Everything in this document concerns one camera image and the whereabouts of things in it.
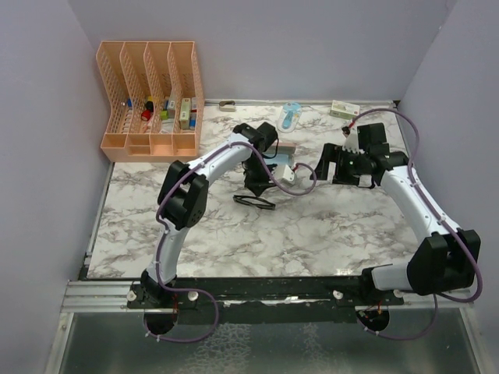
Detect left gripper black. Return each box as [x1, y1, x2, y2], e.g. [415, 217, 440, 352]
[243, 157, 279, 197]

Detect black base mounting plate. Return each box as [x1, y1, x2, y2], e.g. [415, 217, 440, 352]
[127, 276, 403, 325]

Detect peach desk file organizer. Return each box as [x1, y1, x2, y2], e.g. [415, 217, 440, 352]
[96, 41, 205, 163]

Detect aluminium rail frame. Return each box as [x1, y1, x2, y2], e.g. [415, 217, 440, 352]
[60, 280, 137, 312]

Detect green white box in organizer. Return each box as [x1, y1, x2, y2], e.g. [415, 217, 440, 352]
[179, 97, 191, 130]

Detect small white green box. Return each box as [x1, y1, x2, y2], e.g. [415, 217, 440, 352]
[329, 100, 360, 121]

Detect light blue cleaning cloth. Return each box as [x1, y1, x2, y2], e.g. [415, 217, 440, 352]
[266, 153, 292, 166]

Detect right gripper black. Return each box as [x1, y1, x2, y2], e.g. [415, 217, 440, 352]
[311, 143, 369, 185]

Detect red black small bottle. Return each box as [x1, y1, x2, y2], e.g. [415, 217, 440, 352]
[140, 101, 154, 122]

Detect pink glasses case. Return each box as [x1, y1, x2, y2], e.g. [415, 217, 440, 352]
[263, 141, 296, 168]

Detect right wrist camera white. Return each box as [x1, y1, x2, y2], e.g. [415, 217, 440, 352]
[342, 126, 359, 153]

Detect blue white packaged item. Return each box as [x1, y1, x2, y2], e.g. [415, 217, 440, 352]
[277, 102, 302, 133]

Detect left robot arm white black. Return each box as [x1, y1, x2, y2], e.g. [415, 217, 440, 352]
[140, 122, 278, 308]

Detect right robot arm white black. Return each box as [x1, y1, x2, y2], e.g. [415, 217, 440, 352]
[314, 123, 481, 305]

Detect black sunglasses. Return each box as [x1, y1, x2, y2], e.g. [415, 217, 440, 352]
[232, 195, 276, 210]

